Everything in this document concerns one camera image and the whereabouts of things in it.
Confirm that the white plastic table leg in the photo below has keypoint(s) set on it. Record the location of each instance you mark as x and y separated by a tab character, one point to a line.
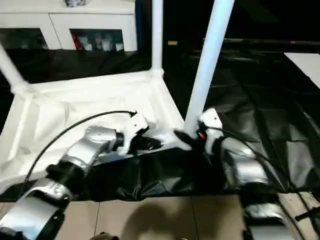
157	35
210	60
12	72

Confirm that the white plastic table top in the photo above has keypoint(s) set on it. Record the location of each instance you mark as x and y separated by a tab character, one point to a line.
75	105

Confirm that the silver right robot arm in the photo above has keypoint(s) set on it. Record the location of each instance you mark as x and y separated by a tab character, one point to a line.
245	167

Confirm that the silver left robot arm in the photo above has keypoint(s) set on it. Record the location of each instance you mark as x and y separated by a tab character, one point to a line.
90	147

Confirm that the black mat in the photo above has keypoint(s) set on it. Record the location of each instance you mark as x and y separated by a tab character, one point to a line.
250	110

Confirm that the small yellow tag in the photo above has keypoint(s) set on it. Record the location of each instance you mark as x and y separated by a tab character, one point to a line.
172	43

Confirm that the grey robot foot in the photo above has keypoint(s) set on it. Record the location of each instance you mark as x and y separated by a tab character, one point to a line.
102	236

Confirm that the white flat board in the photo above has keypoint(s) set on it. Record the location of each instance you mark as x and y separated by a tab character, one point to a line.
305	62

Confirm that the black floor stand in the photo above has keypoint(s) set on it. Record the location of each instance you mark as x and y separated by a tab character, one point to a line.
307	215

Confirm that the white cabinet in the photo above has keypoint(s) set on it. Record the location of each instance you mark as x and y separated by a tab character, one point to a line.
65	22

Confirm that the grey object on cabinet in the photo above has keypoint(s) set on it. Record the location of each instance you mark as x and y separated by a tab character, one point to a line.
75	2

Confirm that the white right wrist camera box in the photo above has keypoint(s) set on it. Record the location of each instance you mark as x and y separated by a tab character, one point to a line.
211	122

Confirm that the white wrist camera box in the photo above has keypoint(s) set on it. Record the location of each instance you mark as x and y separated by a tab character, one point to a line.
211	122
132	126

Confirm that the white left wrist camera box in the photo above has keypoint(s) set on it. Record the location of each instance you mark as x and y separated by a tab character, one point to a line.
132	126

